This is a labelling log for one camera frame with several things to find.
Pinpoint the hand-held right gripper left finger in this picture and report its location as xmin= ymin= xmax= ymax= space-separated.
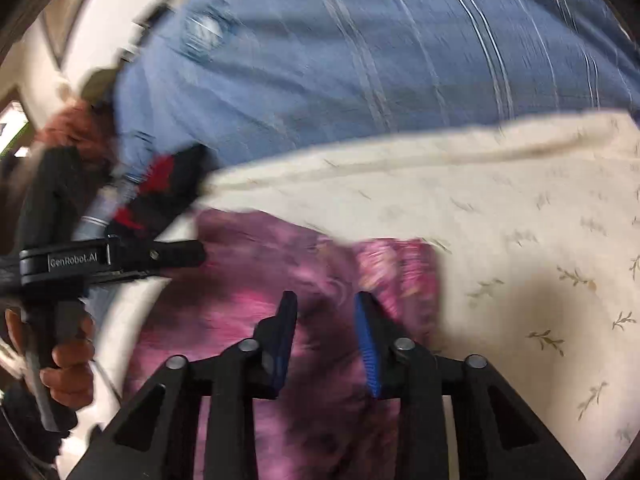
xmin=67 ymin=290 xmax=299 ymax=480

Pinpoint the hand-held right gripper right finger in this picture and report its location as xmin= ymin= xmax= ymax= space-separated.
xmin=354 ymin=291 xmax=586 ymax=480

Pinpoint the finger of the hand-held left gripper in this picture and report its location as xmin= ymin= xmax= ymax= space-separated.
xmin=107 ymin=237 xmax=208 ymax=282

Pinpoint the pink floral garment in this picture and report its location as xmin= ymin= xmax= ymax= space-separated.
xmin=122 ymin=207 xmax=445 ymax=480

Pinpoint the person's left hand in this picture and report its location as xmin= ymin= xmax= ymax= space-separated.
xmin=5 ymin=307 xmax=97 ymax=413

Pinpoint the red and black cloth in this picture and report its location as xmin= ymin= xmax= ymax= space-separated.
xmin=74 ymin=142 xmax=212 ymax=242

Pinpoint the orange cloth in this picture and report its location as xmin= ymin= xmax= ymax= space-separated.
xmin=36 ymin=100 xmax=117 ymax=162

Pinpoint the olive cloth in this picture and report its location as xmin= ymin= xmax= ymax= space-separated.
xmin=79 ymin=66 xmax=127 ymax=107

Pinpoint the cream floral bed sheet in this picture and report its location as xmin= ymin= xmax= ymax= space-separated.
xmin=97 ymin=110 xmax=640 ymax=480

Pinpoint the blue striped cloth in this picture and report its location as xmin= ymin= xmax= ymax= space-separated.
xmin=112 ymin=0 xmax=640 ymax=171

